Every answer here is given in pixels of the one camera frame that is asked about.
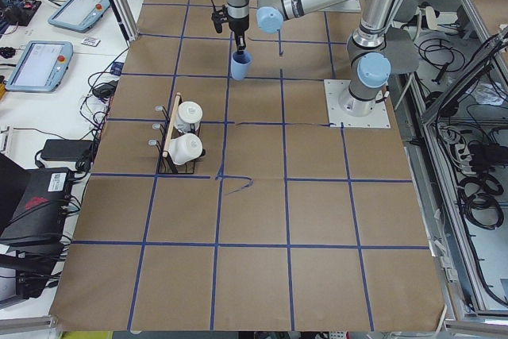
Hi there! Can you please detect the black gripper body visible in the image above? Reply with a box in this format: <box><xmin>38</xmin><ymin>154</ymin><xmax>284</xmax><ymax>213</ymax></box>
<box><xmin>227</xmin><ymin>15</ymin><xmax>249</xmax><ymax>36</ymax></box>

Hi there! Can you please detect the light blue plastic cup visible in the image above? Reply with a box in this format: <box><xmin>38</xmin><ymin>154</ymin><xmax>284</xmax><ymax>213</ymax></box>
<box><xmin>230</xmin><ymin>50</ymin><xmax>252</xmax><ymax>80</ymax></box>

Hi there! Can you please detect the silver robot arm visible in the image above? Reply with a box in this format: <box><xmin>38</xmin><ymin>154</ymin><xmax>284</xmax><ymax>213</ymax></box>
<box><xmin>212</xmin><ymin>0</ymin><xmax>418</xmax><ymax>77</ymax></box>

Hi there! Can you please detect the white mug far rack side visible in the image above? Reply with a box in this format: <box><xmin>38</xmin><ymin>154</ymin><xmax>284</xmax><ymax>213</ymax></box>
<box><xmin>175</xmin><ymin>101</ymin><xmax>203</xmax><ymax>133</ymax></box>

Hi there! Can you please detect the white mug near rack end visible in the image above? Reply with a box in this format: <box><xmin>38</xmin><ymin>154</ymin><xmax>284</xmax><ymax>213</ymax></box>
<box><xmin>169</xmin><ymin>133</ymin><xmax>203</xmax><ymax>165</ymax></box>

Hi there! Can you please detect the teach pendant tablet far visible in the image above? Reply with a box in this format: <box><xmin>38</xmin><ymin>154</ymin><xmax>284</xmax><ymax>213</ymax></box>
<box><xmin>48</xmin><ymin>0</ymin><xmax>110</xmax><ymax>33</ymax></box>

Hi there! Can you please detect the teach pendant tablet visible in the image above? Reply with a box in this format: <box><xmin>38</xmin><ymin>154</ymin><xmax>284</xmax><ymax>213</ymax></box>
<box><xmin>48</xmin><ymin>0</ymin><xmax>110</xmax><ymax>33</ymax></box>
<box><xmin>6</xmin><ymin>40</ymin><xmax>74</xmax><ymax>93</ymax></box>

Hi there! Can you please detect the black power adapter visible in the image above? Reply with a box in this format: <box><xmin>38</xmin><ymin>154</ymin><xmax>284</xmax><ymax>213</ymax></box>
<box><xmin>34</xmin><ymin>139</ymin><xmax>92</xmax><ymax>168</ymax></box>

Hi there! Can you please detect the teach pendant tablet near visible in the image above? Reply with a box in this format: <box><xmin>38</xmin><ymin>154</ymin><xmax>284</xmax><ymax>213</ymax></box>
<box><xmin>6</xmin><ymin>40</ymin><xmax>74</xmax><ymax>93</ymax></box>

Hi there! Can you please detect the black computer box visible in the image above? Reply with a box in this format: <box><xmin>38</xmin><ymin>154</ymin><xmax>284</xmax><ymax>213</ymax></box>
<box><xmin>1</xmin><ymin>155</ymin><xmax>74</xmax><ymax>247</ymax></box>

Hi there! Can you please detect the wooden rack handle rod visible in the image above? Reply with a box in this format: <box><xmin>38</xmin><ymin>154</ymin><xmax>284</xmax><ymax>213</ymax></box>
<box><xmin>162</xmin><ymin>92</ymin><xmax>182</xmax><ymax>158</ymax></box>

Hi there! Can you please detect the black wire mug rack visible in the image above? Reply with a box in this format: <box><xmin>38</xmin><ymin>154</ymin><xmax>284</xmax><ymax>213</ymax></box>
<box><xmin>150</xmin><ymin>93</ymin><xmax>206</xmax><ymax>175</ymax></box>

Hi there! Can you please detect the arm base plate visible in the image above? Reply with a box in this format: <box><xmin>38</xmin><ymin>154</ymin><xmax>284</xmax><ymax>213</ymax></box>
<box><xmin>324</xmin><ymin>79</ymin><xmax>391</xmax><ymax>129</ymax></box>

